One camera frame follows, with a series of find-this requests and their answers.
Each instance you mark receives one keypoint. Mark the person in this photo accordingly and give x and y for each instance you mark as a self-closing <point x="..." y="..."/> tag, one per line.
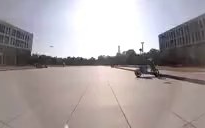
<point x="63" y="64"/>

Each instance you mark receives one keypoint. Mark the distant slim tower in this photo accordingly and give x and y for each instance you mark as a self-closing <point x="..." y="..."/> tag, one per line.
<point x="118" y="50"/>

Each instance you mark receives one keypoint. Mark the grey concrete slab pavement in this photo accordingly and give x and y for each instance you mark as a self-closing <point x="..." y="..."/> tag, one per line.
<point x="90" y="96"/>

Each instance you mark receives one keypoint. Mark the row of trees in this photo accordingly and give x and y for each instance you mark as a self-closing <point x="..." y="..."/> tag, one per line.
<point x="90" y="60"/>

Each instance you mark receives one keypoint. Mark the raised pale sidewalk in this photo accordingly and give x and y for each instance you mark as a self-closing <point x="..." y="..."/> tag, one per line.
<point x="190" y="75"/>

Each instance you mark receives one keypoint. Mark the small vehicle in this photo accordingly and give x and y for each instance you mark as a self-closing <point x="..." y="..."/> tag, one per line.
<point x="146" y="70"/>

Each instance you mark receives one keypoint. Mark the pole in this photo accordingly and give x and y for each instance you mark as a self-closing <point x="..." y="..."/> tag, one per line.
<point x="142" y="46"/>

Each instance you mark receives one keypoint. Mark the grey long office building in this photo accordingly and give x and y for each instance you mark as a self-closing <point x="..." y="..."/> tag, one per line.
<point x="190" y="40"/>

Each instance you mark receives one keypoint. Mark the pale long office building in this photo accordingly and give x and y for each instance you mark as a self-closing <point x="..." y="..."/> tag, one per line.
<point x="8" y="41"/>

